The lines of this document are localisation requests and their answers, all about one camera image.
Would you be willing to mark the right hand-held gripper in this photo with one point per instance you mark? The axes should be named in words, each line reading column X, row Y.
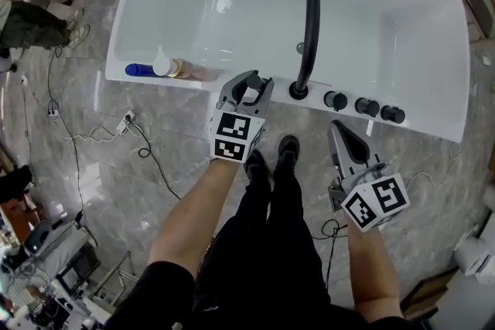
column 377, row 201

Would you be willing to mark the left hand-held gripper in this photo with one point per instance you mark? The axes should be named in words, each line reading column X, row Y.
column 236, row 135

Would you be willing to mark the person's right forearm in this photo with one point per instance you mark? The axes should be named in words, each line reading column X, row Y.
column 373, row 274

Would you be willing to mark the person's left forearm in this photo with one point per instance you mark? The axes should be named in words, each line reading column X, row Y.
column 193, row 216

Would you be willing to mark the bathtub drain plug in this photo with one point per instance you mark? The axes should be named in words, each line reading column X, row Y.
column 299, row 46

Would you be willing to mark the black round tap knob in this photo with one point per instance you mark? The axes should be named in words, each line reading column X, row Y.
column 367, row 107
column 393, row 114
column 335, row 101

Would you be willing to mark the amber bottle with gold collar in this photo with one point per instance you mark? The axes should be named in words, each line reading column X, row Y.
column 193, row 70

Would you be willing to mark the person's right black shoe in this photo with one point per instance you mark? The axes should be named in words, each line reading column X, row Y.
column 288, row 148

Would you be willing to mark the person's black shoe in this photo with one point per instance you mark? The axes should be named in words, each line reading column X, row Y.
column 255, row 166
column 288, row 148

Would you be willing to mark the person's left black shoe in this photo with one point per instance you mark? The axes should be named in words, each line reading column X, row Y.
column 255, row 166

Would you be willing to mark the black curved faucet spout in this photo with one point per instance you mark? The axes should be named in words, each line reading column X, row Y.
column 311, row 27

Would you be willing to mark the white pump bottle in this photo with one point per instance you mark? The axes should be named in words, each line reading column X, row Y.
column 161, row 63

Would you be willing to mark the blue bottle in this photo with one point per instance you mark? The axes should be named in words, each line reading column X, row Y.
column 137, row 70

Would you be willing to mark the person's black trousers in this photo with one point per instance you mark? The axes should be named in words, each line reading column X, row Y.
column 270, row 243

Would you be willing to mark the brown wooden board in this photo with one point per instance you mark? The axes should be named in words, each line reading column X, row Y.
column 427, row 293

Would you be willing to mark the wooden stool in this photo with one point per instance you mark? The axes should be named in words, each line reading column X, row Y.
column 477, row 7

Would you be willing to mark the small white power strip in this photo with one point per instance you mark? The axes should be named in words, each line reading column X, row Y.
column 53, row 112

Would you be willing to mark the person's black top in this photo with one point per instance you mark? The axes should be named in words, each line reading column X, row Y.
column 162, row 297

